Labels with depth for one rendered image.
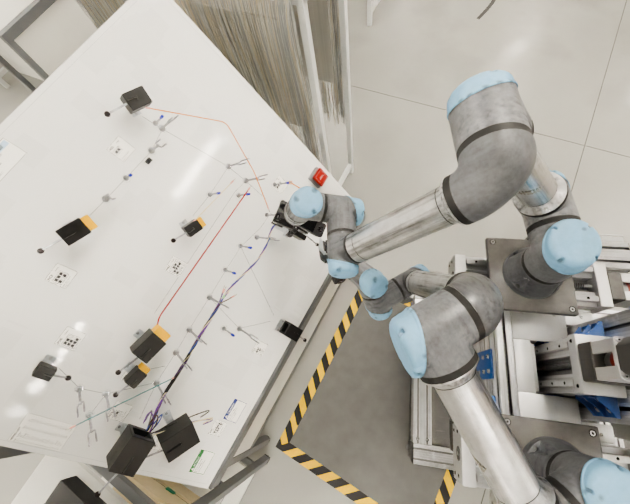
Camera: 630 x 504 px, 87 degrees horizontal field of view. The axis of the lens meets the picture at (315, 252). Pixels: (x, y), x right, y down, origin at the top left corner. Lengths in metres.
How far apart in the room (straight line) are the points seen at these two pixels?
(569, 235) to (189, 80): 1.08
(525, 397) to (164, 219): 1.14
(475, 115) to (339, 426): 1.84
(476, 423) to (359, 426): 1.48
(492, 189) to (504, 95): 0.16
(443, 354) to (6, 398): 1.00
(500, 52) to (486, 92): 2.99
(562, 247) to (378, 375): 1.45
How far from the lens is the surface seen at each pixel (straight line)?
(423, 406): 1.95
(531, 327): 1.21
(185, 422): 1.11
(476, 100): 0.66
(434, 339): 0.63
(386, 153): 2.76
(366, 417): 2.16
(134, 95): 1.01
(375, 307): 1.02
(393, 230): 0.68
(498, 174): 0.59
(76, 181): 1.04
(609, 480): 0.89
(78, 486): 1.37
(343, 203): 0.86
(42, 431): 1.17
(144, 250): 1.06
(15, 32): 3.61
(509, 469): 0.78
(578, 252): 0.96
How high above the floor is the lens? 2.15
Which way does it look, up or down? 66 degrees down
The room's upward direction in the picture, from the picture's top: 19 degrees counter-clockwise
